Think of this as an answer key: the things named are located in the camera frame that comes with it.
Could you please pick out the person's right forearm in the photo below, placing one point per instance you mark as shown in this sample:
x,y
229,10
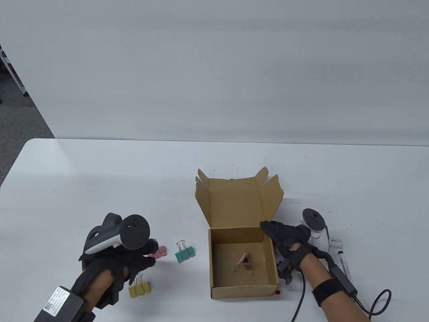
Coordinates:
x,y
338,308

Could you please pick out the white marker black cap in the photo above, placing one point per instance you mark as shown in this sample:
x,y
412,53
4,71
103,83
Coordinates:
x,y
345,266

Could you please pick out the clear plastic ruler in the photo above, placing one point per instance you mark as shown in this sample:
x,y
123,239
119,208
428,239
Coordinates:
x,y
338,244

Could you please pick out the yellow metal binder clip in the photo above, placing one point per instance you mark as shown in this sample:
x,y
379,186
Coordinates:
x,y
139,290

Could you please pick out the brown cardboard mailer box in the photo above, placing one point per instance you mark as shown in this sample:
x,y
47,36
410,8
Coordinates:
x,y
234,201

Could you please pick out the teal metal binder clip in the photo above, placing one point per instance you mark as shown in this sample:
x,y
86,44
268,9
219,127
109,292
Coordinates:
x,y
185,254

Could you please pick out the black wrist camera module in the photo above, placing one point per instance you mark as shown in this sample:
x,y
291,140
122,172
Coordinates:
x,y
285,270

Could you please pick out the white metal rack frame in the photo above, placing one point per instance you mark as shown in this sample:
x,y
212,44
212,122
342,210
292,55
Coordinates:
x,y
12,71

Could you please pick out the white grey handheld controller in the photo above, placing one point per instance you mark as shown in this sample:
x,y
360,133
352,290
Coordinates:
x,y
317,233
134,231

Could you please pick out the person's right hand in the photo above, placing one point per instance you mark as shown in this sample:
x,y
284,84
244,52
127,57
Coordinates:
x,y
288,241

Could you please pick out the person's left hand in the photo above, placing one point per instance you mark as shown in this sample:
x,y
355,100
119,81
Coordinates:
x,y
114,265

